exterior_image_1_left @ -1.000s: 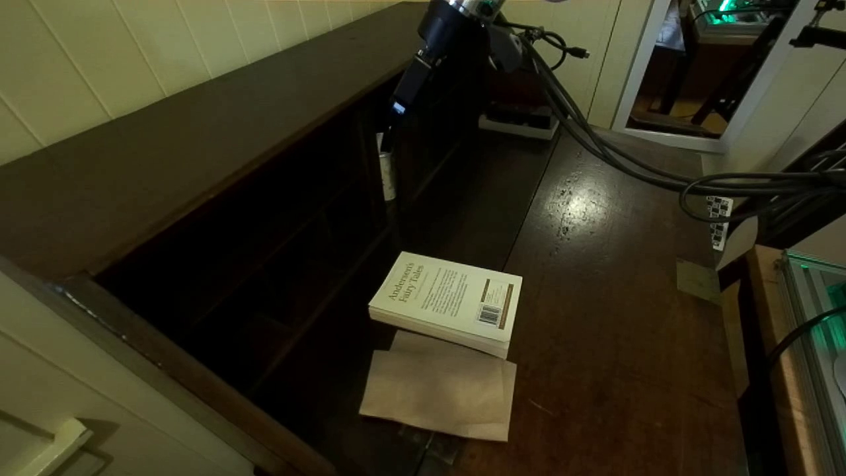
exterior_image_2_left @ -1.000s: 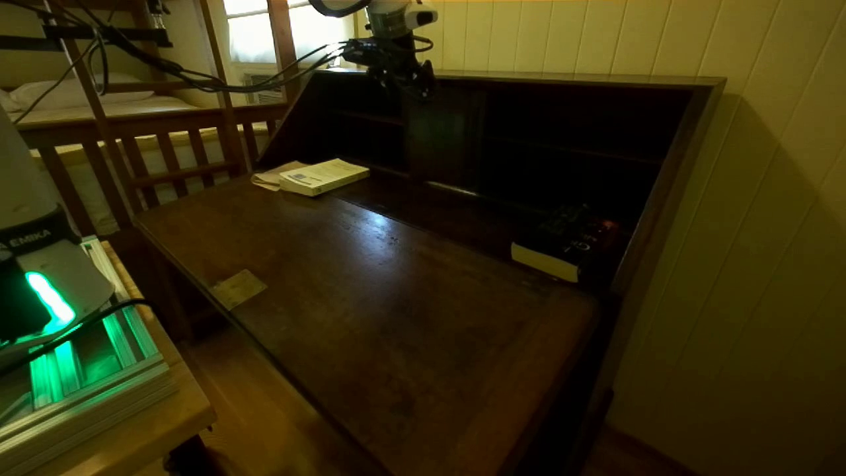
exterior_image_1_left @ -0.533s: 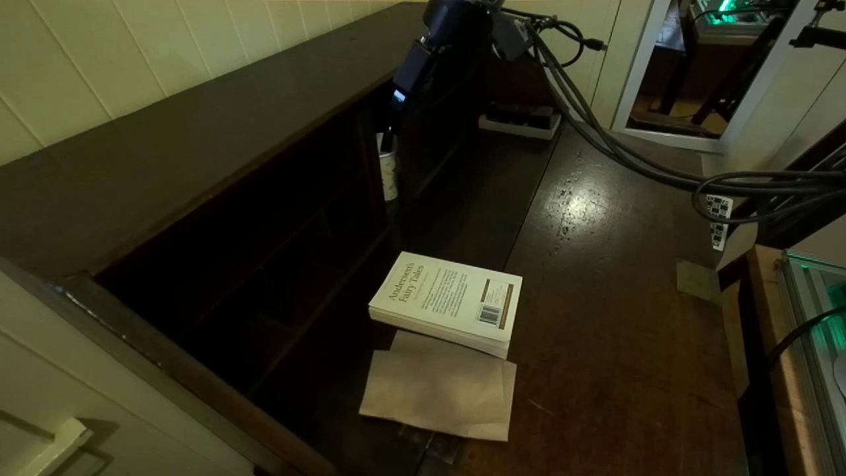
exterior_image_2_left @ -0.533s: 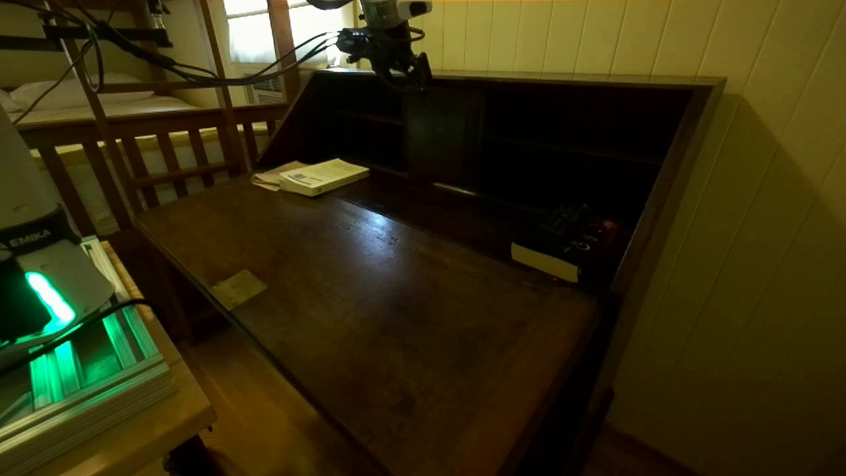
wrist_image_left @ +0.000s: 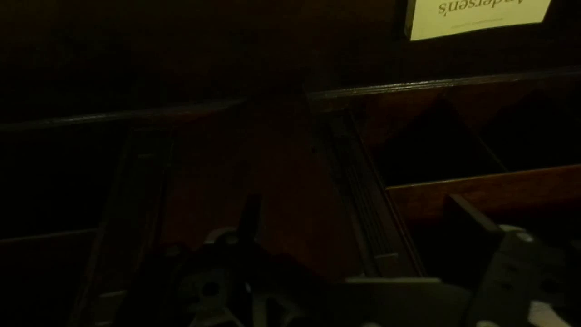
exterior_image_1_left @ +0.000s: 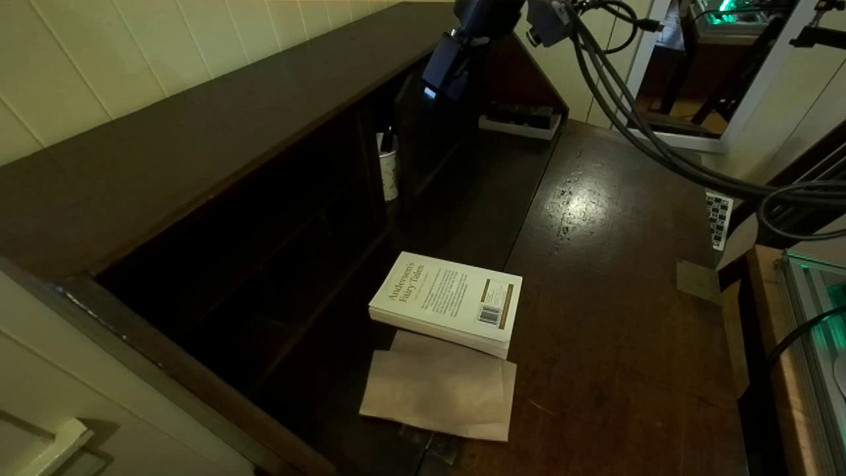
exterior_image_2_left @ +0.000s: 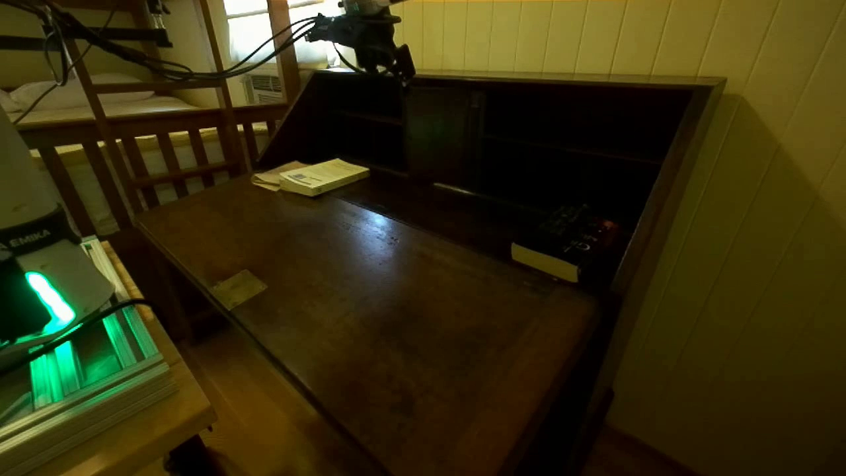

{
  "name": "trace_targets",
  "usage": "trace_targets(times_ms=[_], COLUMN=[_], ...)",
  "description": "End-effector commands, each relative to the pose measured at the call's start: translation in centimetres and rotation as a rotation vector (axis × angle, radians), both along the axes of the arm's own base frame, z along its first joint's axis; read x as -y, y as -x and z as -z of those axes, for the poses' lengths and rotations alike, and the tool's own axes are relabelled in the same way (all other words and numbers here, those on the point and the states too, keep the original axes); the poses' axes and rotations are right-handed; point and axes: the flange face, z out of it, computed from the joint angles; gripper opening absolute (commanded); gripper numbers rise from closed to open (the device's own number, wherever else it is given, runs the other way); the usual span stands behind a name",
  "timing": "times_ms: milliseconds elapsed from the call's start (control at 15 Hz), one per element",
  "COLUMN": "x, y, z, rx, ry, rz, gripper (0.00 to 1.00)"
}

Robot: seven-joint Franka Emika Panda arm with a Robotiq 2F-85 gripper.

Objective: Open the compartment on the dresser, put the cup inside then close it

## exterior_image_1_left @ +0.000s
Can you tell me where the light wooden side table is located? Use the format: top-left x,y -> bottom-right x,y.
716,244 -> 809,476

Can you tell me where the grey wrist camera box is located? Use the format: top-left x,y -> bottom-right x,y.
525,0 -> 576,49

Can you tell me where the speckled white paper cup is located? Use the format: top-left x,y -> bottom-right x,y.
375,128 -> 401,203

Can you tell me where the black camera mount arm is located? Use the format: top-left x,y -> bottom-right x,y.
786,0 -> 846,53

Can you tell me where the brown paper envelope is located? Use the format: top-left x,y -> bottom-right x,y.
356,328 -> 519,445

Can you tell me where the black cable bundle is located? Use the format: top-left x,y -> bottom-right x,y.
564,0 -> 846,248

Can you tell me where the thin black cable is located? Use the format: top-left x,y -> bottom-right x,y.
763,301 -> 846,366

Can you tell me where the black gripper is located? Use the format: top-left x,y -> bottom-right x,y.
421,30 -> 496,104

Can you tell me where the white cabinet with handle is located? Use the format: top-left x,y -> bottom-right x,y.
0,267 -> 260,476

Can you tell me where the dark wooden secretary desk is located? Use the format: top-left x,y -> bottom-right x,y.
0,0 -> 761,476

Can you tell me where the white perforated bracket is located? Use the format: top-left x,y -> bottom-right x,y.
704,190 -> 734,255

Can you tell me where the white paperback book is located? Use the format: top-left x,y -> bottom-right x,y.
367,248 -> 523,362

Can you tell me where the green lit device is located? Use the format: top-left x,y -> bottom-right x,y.
774,246 -> 846,476

